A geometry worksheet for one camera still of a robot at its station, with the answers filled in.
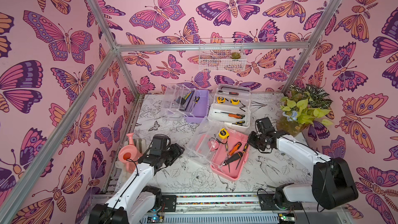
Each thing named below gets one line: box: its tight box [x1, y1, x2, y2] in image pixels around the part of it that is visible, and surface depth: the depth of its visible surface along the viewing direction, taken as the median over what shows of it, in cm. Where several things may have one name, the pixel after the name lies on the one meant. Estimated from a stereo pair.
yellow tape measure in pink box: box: [218, 127, 230, 139], surface depth 89 cm
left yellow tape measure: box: [217, 96, 226, 104], surface depth 108 cm
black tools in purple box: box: [176, 90, 195, 111], surface depth 107 cm
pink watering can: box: [118, 132, 143, 174], surface depth 80 cm
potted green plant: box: [276, 84, 334, 137], surface depth 85 cm
